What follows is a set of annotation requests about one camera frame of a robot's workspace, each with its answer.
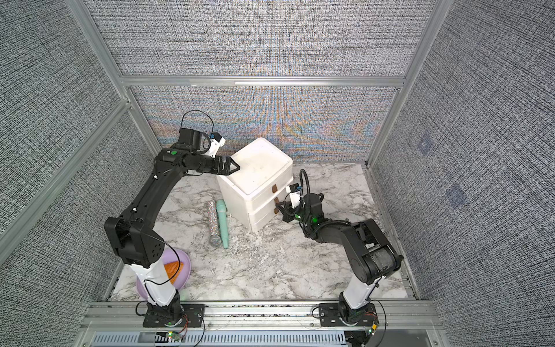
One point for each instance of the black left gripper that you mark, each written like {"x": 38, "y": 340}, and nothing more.
{"x": 217, "y": 165}

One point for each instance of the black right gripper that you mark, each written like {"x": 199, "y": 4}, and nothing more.
{"x": 286, "y": 210}

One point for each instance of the white drawer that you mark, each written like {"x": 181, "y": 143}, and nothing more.
{"x": 262, "y": 215}
{"x": 265, "y": 194}

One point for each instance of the white top drawer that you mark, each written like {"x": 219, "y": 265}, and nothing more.
{"x": 265, "y": 194}

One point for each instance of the mint green microphone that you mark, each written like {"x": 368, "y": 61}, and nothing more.
{"x": 222, "y": 222}

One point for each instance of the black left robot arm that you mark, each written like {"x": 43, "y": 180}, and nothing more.
{"x": 131, "y": 234}

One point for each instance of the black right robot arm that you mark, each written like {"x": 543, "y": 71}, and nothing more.
{"x": 370, "y": 254}

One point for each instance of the white drawer cabinet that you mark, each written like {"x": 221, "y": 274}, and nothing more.
{"x": 261, "y": 163}

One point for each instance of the purple plate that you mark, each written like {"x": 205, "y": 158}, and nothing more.
{"x": 169, "y": 256}

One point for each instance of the orange pastry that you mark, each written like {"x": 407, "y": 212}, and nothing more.
{"x": 173, "y": 269}

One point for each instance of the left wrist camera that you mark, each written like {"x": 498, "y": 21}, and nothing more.
{"x": 216, "y": 142}

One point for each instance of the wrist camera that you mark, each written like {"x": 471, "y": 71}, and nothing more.
{"x": 294, "y": 192}
{"x": 216, "y": 142}

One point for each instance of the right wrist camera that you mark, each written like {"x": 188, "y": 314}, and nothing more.
{"x": 294, "y": 192}

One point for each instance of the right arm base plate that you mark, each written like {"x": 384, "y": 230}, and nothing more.
{"x": 341, "y": 315}

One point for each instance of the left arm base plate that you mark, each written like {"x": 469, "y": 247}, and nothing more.
{"x": 170, "y": 317}

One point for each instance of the aluminium front rail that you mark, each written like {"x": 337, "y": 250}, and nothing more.
{"x": 390, "y": 322}

